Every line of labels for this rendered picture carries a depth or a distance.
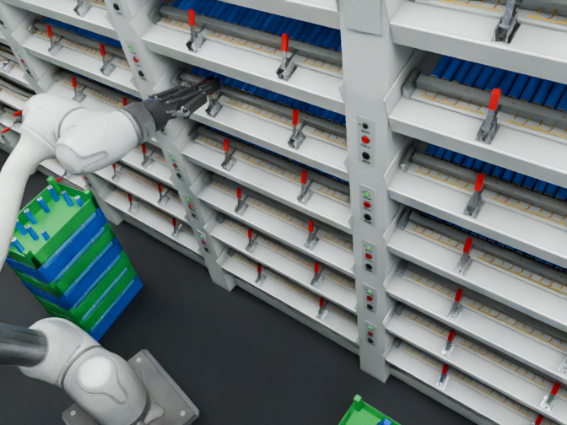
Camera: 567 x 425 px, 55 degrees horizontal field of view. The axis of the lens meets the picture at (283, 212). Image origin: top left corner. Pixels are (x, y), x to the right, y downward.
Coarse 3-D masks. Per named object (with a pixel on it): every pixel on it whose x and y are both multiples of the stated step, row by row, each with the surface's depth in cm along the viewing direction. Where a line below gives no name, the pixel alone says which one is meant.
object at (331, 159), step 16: (176, 64) 148; (160, 80) 146; (176, 80) 148; (224, 96) 142; (224, 112) 140; (240, 112) 138; (224, 128) 140; (240, 128) 135; (256, 128) 134; (272, 128) 132; (304, 128) 129; (256, 144) 137; (272, 144) 131; (288, 144) 128; (304, 144) 127; (320, 144) 126; (304, 160) 128; (320, 160) 124; (336, 160) 122; (336, 176) 126
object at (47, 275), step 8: (96, 216) 190; (104, 216) 193; (96, 224) 190; (104, 224) 194; (88, 232) 188; (96, 232) 191; (80, 240) 186; (88, 240) 189; (72, 248) 183; (80, 248) 187; (8, 256) 183; (64, 256) 181; (72, 256) 184; (8, 264) 186; (16, 264) 181; (56, 264) 179; (64, 264) 182; (24, 272) 183; (32, 272) 178; (40, 272) 174; (48, 272) 177; (56, 272) 180; (40, 280) 180; (48, 280) 178
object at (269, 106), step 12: (228, 96) 141; (240, 96) 137; (252, 96) 136; (264, 108) 134; (276, 108) 132; (288, 108) 130; (276, 120) 132; (300, 120) 128; (312, 120) 126; (324, 120) 125; (312, 132) 127; (336, 132) 124
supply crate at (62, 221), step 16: (48, 192) 193; (80, 192) 188; (32, 208) 188; (64, 208) 190; (80, 208) 182; (96, 208) 188; (32, 224) 187; (48, 224) 186; (64, 224) 177; (80, 224) 184; (32, 240) 181; (48, 240) 173; (64, 240) 179; (16, 256) 174; (32, 256) 169; (48, 256) 175
